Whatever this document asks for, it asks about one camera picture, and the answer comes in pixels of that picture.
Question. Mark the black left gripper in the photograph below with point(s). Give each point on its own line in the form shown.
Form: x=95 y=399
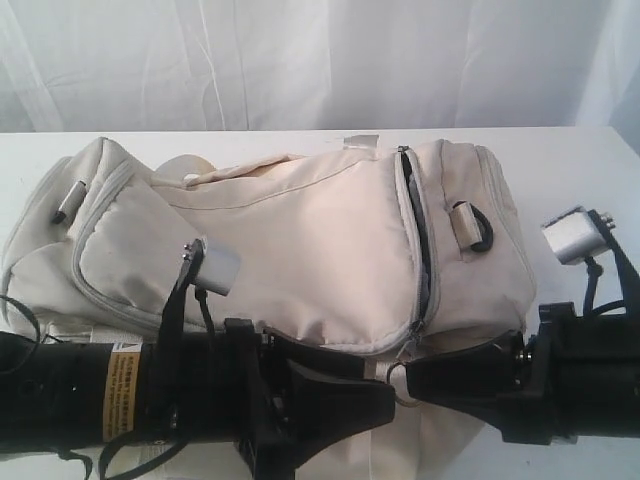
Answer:
x=290 y=404

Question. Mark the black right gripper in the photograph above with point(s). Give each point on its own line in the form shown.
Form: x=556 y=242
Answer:
x=581 y=376

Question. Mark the cream duffel bag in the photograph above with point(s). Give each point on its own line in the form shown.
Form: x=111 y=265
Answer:
x=387 y=255

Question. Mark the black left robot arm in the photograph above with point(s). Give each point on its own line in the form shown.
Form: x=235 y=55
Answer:
x=63 y=397

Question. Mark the white backdrop curtain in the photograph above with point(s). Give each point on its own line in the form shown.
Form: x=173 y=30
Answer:
x=290 y=65

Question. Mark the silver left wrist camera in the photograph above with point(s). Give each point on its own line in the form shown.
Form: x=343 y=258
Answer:
x=210 y=266

